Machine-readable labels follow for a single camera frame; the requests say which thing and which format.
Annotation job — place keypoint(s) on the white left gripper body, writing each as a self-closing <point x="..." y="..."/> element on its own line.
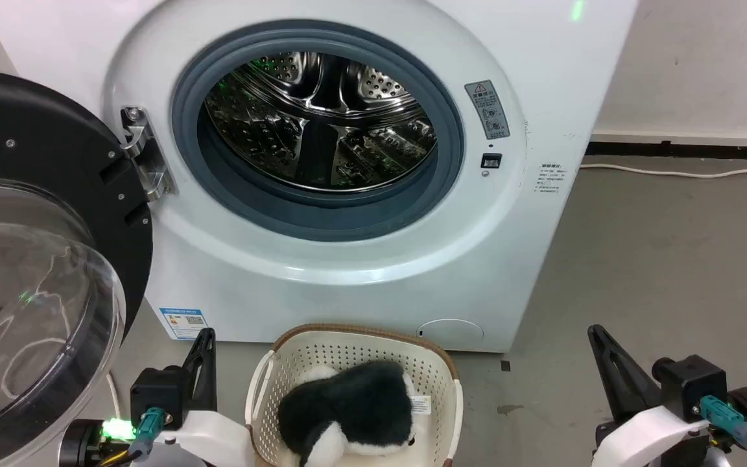
<point x="211" y="441"/>

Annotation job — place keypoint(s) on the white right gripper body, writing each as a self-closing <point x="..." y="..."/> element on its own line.
<point x="646" y="441"/>

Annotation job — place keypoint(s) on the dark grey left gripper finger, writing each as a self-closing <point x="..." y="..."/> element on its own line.
<point x="203" y="376"/>

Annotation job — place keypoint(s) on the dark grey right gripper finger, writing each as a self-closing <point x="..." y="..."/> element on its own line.
<point x="623" y="383"/>

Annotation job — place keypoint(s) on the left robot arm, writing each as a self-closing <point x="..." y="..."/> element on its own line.
<point x="82" y="444"/>

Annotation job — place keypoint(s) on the white front-load washing machine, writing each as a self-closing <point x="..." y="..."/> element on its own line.
<point x="347" y="298"/>

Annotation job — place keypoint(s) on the blue energy label sticker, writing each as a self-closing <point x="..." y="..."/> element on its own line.
<point x="183" y="323"/>

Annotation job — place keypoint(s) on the black and white plush toy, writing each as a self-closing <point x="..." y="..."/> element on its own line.
<point x="347" y="408"/>

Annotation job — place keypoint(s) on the cream plastic laundry basket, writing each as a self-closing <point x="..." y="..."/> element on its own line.
<point x="347" y="350"/>

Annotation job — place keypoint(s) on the grey rubber door gasket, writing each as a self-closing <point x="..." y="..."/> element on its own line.
<point x="250" y="209"/>

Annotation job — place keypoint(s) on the round white filter cover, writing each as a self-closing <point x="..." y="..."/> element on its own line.
<point x="450" y="335"/>

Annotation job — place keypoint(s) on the white printed label sticker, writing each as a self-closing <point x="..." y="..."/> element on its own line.
<point x="421" y="405"/>

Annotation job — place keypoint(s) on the small printed text sticker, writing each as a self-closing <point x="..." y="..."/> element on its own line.
<point x="550" y="179"/>

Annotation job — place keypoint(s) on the metal door hinge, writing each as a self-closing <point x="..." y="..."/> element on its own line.
<point x="146" y="162"/>

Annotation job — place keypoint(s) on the black baseboard strip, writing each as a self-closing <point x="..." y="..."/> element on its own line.
<point x="685" y="150"/>

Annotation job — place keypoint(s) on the black door latch socket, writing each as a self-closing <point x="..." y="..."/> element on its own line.
<point x="491" y="161"/>

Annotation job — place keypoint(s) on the stainless steel washer drum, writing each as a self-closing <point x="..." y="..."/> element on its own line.
<point x="321" y="123"/>

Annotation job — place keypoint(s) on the black washer door clear dome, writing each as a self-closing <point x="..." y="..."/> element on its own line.
<point x="43" y="130"/>

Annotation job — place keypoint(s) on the grey warning sticker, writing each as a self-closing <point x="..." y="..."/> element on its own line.
<point x="487" y="110"/>

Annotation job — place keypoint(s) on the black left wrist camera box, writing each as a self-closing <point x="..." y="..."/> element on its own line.
<point x="159" y="389"/>

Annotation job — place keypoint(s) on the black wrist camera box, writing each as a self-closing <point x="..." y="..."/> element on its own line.
<point x="159" y="389"/>
<point x="691" y="383"/>

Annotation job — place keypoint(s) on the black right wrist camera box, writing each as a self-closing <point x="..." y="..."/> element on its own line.
<point x="691" y="383"/>

